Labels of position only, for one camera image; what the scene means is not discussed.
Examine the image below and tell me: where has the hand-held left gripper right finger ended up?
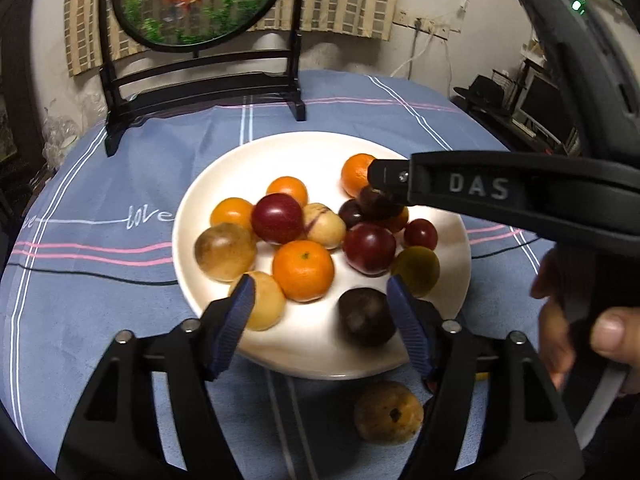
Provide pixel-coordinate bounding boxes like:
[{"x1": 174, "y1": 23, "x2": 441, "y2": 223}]
[{"x1": 386, "y1": 275, "x2": 586, "y2": 480}]

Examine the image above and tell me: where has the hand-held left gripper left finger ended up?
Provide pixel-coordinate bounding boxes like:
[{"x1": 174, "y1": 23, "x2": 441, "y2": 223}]
[{"x1": 55, "y1": 274, "x2": 258, "y2": 480}]

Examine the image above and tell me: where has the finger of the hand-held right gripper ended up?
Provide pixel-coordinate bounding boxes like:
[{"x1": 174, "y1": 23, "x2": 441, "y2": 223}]
[{"x1": 367, "y1": 152, "x2": 621, "y2": 244}]

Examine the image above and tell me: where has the small tan round fruit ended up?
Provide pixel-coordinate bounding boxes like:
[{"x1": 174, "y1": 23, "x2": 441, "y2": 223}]
[
  {"x1": 353, "y1": 380, "x2": 425, "y2": 445},
  {"x1": 227, "y1": 270, "x2": 288, "y2": 332}
]

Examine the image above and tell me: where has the dark brown fruit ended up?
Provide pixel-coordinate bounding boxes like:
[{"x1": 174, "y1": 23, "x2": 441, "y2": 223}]
[{"x1": 337, "y1": 287, "x2": 398, "y2": 347}]

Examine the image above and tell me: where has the green orange citrus fruit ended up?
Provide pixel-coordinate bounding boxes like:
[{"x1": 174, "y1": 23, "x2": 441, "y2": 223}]
[{"x1": 390, "y1": 246, "x2": 441, "y2": 298}]

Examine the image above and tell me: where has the small bright red fruit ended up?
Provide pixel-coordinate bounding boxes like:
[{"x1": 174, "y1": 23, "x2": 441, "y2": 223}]
[{"x1": 403, "y1": 218, "x2": 439, "y2": 252}]

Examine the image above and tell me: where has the large tan round fruit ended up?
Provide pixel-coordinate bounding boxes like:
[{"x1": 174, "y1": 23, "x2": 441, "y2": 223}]
[{"x1": 194, "y1": 222, "x2": 258, "y2": 283}]

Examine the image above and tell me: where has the smooth orange round fruit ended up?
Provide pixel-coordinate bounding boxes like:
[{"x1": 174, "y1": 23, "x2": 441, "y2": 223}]
[
  {"x1": 380, "y1": 207, "x2": 411, "y2": 234},
  {"x1": 265, "y1": 176, "x2": 309, "y2": 209}
]

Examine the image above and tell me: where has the dark red plum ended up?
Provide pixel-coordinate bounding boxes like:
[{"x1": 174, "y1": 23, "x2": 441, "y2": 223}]
[{"x1": 342, "y1": 222, "x2": 398, "y2": 277}]

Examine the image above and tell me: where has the large orange tangerine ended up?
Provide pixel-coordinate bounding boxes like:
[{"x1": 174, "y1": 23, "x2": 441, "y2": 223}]
[{"x1": 272, "y1": 240, "x2": 335, "y2": 303}]

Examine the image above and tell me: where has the dark purple plum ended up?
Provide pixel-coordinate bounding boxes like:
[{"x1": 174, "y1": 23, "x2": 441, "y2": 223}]
[
  {"x1": 356, "y1": 185, "x2": 405, "y2": 221},
  {"x1": 338, "y1": 199, "x2": 366, "y2": 231}
]

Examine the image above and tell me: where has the small smooth orange fruit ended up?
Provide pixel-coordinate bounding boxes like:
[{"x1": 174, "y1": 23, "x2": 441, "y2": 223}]
[{"x1": 209, "y1": 197, "x2": 256, "y2": 231}]

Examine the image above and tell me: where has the large red plum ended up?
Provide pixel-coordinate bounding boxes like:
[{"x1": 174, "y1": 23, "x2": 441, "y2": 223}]
[{"x1": 250, "y1": 192, "x2": 305, "y2": 246}]

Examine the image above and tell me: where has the small orange tangerine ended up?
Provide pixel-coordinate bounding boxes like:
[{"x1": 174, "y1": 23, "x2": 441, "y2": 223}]
[{"x1": 341, "y1": 153, "x2": 377, "y2": 198}]

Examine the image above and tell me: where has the small tan streaked fruit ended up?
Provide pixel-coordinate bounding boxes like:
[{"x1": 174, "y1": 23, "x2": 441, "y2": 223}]
[{"x1": 300, "y1": 202, "x2": 347, "y2": 250}]

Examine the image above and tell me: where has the white oval plate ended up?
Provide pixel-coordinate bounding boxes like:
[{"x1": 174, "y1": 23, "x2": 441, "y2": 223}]
[{"x1": 171, "y1": 131, "x2": 472, "y2": 380}]

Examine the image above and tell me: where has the person's right hand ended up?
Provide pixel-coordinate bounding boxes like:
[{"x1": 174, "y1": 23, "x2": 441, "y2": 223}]
[{"x1": 531, "y1": 249, "x2": 640, "y2": 392}]

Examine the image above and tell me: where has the computer monitor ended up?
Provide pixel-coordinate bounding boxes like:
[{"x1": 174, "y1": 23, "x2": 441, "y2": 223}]
[{"x1": 517, "y1": 72, "x2": 576, "y2": 146}]

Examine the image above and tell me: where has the black desk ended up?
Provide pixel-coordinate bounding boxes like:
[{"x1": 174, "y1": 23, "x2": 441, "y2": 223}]
[{"x1": 452, "y1": 95, "x2": 581, "y2": 156}]

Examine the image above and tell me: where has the black hat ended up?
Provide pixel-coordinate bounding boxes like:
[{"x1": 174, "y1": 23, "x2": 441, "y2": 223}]
[{"x1": 452, "y1": 75, "x2": 506, "y2": 108}]

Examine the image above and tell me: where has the blue striped tablecloth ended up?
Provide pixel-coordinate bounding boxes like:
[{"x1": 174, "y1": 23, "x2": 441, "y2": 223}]
[{"x1": 0, "y1": 69, "x2": 586, "y2": 480}]

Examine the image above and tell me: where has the clear plastic bag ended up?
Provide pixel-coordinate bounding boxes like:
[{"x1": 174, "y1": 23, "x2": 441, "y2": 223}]
[{"x1": 42, "y1": 105, "x2": 108, "y2": 161}]

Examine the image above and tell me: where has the round goldfish screen on stand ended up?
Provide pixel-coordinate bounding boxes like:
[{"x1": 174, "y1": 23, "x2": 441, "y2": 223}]
[{"x1": 98, "y1": 0, "x2": 307, "y2": 157}]

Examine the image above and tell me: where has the white power cable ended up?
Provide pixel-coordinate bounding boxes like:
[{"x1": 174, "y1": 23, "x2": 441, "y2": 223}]
[{"x1": 390, "y1": 25, "x2": 433, "y2": 78}]

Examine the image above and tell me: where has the white wall socket row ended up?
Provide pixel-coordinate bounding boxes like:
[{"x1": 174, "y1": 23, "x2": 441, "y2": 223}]
[{"x1": 415, "y1": 17, "x2": 449, "y2": 37}]

